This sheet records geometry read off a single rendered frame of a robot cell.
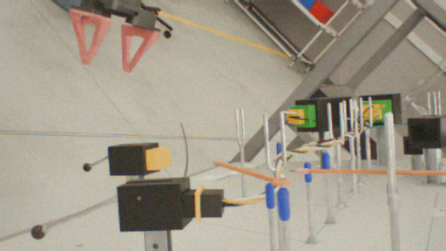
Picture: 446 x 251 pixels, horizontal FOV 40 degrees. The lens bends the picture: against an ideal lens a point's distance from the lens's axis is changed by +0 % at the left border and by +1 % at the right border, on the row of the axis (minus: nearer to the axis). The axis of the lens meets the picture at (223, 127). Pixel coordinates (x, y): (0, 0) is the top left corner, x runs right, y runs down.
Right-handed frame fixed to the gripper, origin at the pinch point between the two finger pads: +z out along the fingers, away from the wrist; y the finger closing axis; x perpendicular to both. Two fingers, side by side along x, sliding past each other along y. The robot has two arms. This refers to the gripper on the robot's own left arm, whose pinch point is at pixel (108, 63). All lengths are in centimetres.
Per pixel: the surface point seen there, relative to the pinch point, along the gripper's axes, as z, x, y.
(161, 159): 11.3, -13.9, -0.5
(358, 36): -18, -17, 62
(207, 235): 15.8, -29.6, -11.0
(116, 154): 12.4, -7.5, -2.7
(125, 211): 10.2, -31.6, -30.8
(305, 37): -70, 279, 725
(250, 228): 14.3, -32.7, -6.7
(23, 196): 62, 104, 92
